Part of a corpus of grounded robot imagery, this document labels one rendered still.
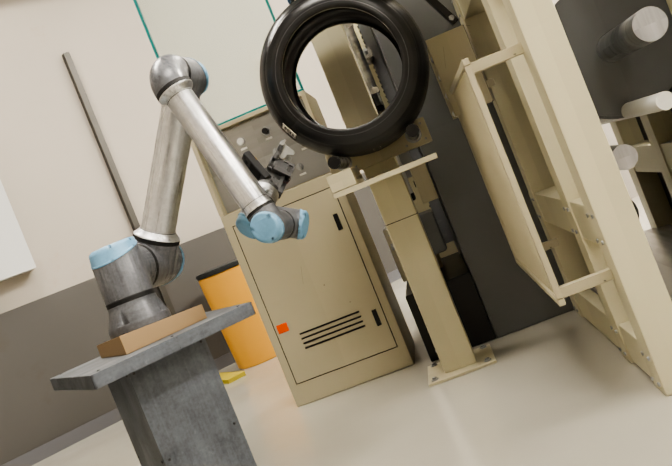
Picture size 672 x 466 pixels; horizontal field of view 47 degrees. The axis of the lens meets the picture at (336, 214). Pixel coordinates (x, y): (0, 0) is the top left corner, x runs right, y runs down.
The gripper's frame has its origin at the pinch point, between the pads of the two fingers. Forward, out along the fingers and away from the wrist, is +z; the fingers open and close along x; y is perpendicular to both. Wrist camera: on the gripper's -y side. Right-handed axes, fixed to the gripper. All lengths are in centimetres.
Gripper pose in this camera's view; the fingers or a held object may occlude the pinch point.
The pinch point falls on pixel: (281, 142)
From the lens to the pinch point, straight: 257.5
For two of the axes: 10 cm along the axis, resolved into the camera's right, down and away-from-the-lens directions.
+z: 3.0, -7.6, 5.8
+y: 8.9, 4.3, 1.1
